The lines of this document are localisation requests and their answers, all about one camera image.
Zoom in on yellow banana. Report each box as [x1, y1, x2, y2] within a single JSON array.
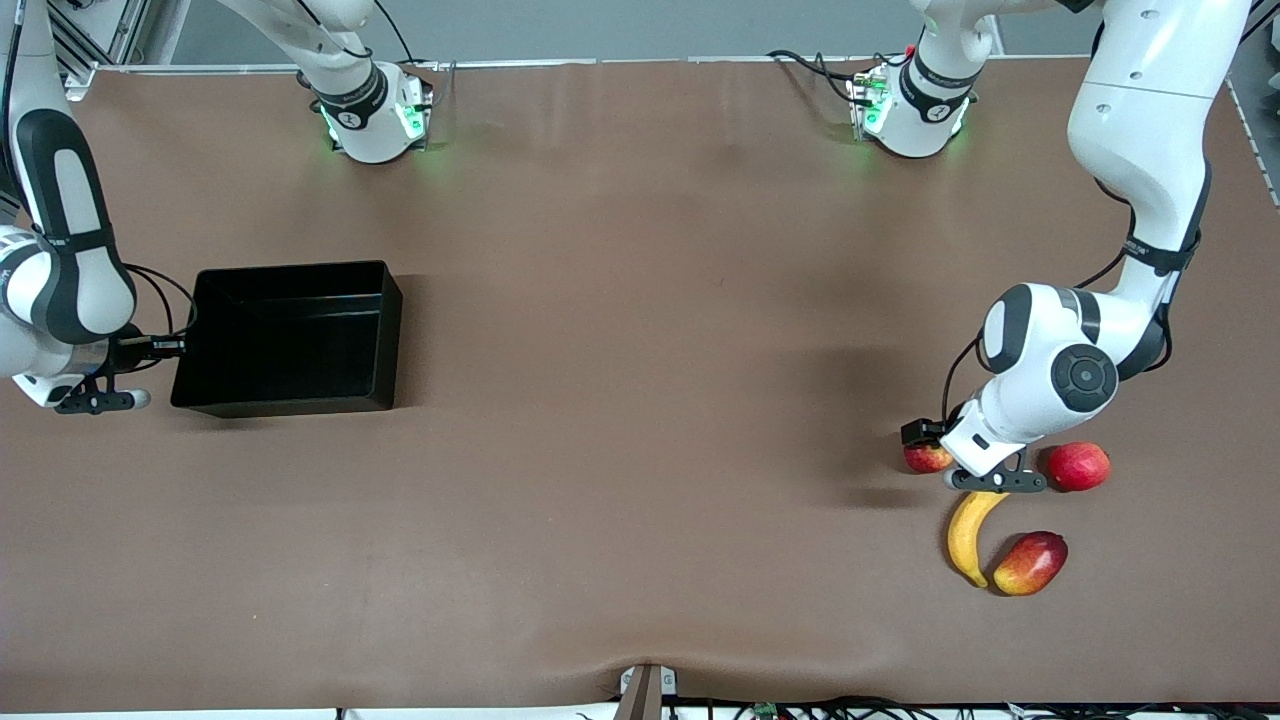
[[947, 490, 1011, 589]]

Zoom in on black plastic box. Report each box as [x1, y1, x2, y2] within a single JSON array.
[[170, 261, 404, 419]]

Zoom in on red round apple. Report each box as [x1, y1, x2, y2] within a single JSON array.
[[1047, 441, 1112, 493]]

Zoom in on red yellow mango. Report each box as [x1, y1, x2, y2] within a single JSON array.
[[992, 531, 1069, 597]]

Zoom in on aluminium frame profile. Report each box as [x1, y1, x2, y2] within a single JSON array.
[[45, 0, 151, 101]]

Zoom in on grey table edge bracket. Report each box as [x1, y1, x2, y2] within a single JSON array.
[[618, 663, 679, 720]]

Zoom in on black right arm base cable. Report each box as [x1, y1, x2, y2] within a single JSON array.
[[375, 0, 441, 76]]

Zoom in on black arm base cable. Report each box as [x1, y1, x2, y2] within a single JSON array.
[[375, 0, 441, 76], [767, 48, 881, 106]]

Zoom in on black left arm base cable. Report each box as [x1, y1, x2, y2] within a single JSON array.
[[767, 48, 881, 106]]

